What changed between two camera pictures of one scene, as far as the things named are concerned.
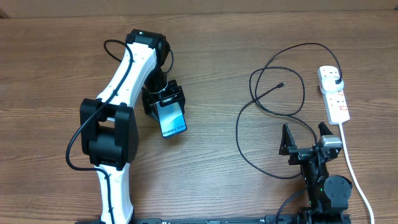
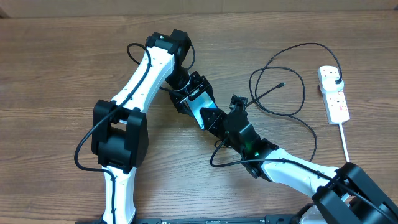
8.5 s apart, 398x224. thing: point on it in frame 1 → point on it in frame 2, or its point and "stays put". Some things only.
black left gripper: x=176 y=94 → x=201 y=84
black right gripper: x=287 y=147 → x=212 y=125
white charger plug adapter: x=329 y=84 stays put
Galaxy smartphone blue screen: x=171 y=119 → x=202 y=100
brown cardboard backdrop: x=56 y=9 stays put
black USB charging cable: x=255 y=100 stays put
